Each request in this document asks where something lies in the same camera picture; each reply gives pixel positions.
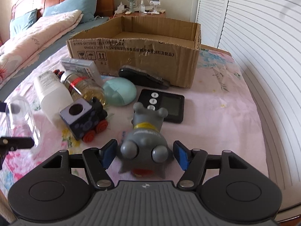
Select mint green oval case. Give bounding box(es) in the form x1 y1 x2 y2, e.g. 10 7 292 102
103 77 137 106

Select black correction tape dispenser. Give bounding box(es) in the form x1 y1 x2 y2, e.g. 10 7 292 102
118 65 170 89

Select wooden nightstand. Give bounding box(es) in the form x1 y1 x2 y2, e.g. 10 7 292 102
109 12 166 19

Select black digital timer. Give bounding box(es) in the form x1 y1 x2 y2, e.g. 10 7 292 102
138 89 185 124

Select clear plastic cup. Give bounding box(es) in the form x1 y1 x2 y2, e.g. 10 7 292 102
6 95 40 148

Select pink floral table cloth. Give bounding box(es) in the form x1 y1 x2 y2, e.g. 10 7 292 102
1 47 268 193

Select clear spray bottle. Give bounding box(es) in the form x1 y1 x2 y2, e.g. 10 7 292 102
139 0 145 13

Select large blue pillow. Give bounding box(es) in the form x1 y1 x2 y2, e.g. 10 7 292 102
43 0 97 23

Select pink folded quilt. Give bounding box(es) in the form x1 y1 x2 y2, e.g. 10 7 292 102
1 10 83 87

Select grey rubber animal toy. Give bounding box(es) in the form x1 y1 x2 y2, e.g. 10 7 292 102
118 102 173 179

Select white playing card box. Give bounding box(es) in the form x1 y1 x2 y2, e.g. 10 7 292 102
60 58 104 86

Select fish oil capsule bottle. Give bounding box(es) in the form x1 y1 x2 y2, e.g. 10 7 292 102
60 70 106 106

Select blue bed sheet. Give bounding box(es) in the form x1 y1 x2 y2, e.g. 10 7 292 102
0 15 110 102

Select small blue pillow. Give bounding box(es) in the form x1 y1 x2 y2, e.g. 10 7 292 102
10 9 37 38

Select brown cardboard box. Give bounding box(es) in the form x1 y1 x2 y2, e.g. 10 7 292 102
66 16 201 88

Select white plastic bottle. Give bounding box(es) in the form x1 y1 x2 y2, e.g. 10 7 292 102
34 71 74 129

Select dark blue toy train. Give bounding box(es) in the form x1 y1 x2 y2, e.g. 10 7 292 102
59 97 108 143

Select white louvered closet doors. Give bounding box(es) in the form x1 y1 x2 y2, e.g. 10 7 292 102
196 0 300 209

